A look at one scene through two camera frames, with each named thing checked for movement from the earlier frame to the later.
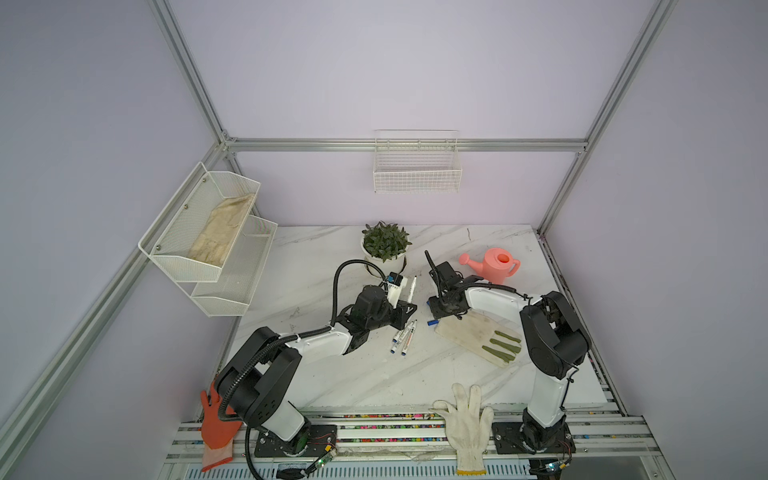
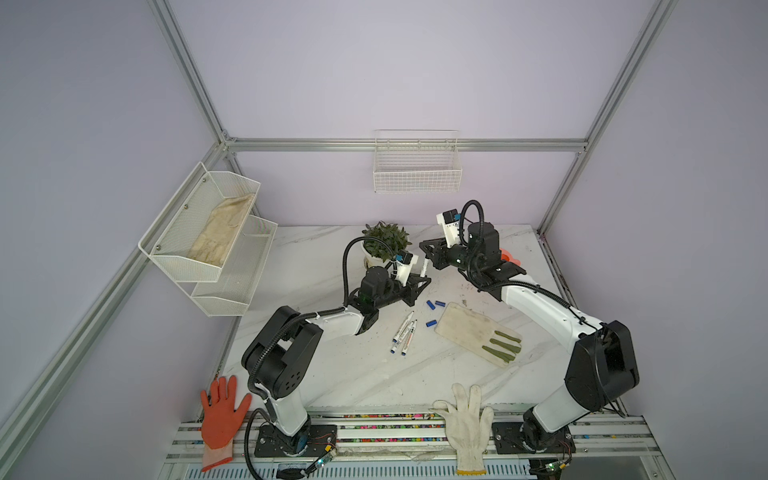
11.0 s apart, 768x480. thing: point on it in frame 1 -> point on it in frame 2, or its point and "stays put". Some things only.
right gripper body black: [439, 307] -> [456, 258]
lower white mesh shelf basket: [230, 295] stays put
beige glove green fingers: [482, 335] stays put
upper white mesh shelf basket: [193, 239] stays put
